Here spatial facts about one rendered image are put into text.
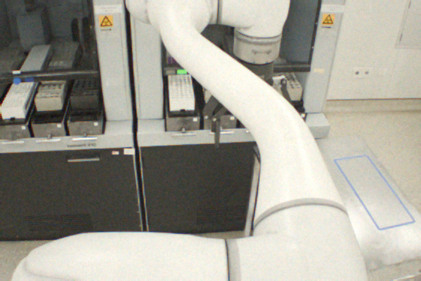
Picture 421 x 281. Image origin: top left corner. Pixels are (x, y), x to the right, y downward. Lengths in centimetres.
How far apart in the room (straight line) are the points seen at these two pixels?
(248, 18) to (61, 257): 53
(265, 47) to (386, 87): 278
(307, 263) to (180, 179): 157
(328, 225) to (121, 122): 149
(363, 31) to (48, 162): 231
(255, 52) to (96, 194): 134
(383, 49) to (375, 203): 203
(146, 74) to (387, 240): 108
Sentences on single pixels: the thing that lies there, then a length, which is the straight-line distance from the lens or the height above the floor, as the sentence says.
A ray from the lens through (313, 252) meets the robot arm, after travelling 36.
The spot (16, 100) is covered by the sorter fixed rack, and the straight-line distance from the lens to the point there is 183.
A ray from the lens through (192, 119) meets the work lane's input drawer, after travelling 169.
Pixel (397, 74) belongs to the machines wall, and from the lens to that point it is 349.
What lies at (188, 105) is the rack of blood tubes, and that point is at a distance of 169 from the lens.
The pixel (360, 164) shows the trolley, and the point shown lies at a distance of 156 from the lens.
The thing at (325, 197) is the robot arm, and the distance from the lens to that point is 40.
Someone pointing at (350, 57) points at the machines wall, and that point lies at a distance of 321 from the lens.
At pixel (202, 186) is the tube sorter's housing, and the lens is 194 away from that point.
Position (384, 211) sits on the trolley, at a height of 82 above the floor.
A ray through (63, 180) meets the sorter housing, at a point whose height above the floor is 49.
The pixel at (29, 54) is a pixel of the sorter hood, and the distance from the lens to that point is 168.
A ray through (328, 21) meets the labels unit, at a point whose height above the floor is 118.
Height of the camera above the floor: 176
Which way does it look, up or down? 38 degrees down
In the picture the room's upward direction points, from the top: 2 degrees clockwise
